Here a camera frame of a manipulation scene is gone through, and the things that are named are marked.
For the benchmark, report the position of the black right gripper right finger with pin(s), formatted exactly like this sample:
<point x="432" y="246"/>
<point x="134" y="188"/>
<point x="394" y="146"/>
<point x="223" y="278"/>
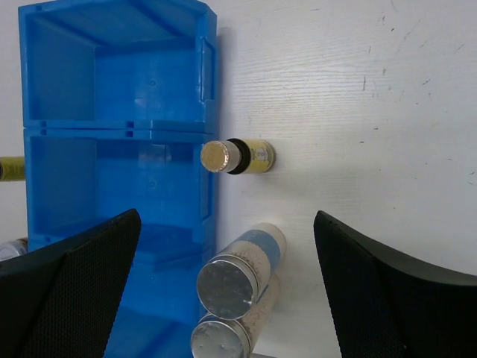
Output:
<point x="385" y="303"/>

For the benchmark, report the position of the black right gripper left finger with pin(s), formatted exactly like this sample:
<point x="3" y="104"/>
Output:
<point x="62" y="300"/>

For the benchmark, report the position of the blue label shaker silver lid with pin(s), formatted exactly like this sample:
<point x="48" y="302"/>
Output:
<point x="232" y="282"/>

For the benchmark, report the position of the yellow label bottle gold cap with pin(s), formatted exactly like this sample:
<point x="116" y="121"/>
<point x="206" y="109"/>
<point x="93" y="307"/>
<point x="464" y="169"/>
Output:
<point x="238" y="156"/>

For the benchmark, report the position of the red label spice jar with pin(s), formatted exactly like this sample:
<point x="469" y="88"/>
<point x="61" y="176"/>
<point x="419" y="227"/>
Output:
<point x="13" y="248"/>

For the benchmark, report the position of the blue bin near compartment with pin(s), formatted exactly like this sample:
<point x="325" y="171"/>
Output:
<point x="159" y="309"/>

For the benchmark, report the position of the blue bin compartment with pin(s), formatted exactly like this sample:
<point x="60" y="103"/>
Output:
<point x="159" y="309"/>
<point x="76" y="179"/>
<point x="133" y="65"/>

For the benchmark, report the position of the blue bin middle compartment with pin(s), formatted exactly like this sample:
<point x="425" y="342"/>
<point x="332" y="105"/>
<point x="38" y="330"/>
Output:
<point x="76" y="179"/>

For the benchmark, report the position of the blue bin far compartment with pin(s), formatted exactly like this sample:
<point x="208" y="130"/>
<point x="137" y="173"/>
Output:
<point x="133" y="65"/>

